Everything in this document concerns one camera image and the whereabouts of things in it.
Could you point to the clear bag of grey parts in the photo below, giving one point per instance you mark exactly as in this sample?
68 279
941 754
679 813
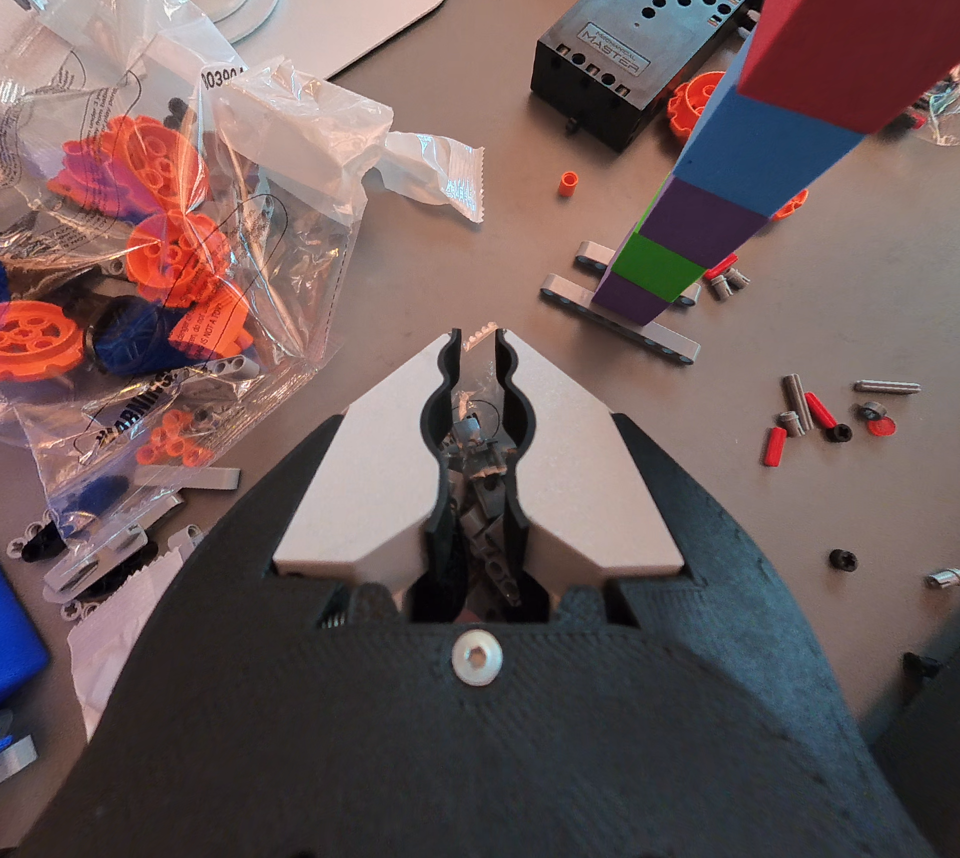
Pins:
480 468

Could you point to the red round stud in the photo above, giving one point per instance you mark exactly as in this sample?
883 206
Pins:
885 427

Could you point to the grey axle rod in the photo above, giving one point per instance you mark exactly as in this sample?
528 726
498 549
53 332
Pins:
886 386

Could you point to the small black nut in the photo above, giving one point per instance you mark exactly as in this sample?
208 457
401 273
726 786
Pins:
844 559

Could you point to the white plastic pouch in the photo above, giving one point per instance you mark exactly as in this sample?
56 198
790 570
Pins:
300 123

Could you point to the small grey bush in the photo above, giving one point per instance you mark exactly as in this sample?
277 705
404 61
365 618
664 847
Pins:
787 420

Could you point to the small black bush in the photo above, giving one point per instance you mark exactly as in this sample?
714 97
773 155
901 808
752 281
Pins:
840 432

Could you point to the black connector block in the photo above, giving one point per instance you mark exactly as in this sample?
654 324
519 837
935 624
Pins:
922 664

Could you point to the blue foam cube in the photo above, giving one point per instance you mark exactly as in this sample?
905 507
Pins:
772 145

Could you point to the small clear bag of parts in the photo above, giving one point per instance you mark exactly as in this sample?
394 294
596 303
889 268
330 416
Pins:
937 112

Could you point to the grey ribbed pin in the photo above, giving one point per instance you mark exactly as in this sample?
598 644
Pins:
796 404

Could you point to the dark perforated panel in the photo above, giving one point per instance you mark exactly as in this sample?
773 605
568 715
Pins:
930 760

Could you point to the purple foam cube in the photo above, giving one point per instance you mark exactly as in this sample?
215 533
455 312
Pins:
630 299
705 220

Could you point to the green foam cube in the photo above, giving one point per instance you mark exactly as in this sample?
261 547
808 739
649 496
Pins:
656 269

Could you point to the light grey flat beam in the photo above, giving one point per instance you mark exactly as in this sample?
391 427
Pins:
195 478

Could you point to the clear bag of orange gears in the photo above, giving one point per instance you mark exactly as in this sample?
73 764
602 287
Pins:
172 258

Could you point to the orange gear stack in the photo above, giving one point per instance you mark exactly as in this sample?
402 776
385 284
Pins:
690 104

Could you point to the black perforated control box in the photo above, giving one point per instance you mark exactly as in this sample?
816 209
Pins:
600 63

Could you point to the small grey connector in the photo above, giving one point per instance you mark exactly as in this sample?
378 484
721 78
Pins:
739 278
721 286

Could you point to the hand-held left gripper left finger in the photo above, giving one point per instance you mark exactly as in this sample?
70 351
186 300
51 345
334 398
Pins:
360 490

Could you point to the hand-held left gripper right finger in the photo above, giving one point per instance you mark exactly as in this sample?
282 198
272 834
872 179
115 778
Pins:
600 490

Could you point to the red plastic pin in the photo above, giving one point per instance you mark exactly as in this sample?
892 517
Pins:
720 265
819 409
775 445

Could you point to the red foam cube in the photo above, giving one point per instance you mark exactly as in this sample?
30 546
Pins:
862 25

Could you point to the small orange bush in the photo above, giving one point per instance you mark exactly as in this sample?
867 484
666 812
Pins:
568 183

